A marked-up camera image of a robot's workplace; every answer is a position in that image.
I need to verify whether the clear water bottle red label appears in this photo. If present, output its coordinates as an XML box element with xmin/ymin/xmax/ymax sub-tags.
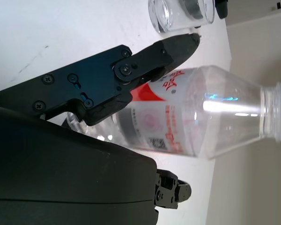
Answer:
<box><xmin>65</xmin><ymin>64</ymin><xmax>281</xmax><ymax>161</ymax></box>

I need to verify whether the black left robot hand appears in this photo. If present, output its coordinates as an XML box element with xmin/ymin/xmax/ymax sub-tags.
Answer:
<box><xmin>179</xmin><ymin>0</ymin><xmax>229</xmax><ymax>20</ymax></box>

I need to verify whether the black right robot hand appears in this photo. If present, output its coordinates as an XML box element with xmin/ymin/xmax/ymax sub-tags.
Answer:
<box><xmin>0</xmin><ymin>32</ymin><xmax>201</xmax><ymax>225</ymax></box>

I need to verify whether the clear plastic cup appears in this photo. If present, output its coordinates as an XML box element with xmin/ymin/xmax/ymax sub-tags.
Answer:
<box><xmin>148</xmin><ymin>0</ymin><xmax>216</xmax><ymax>34</ymax></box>

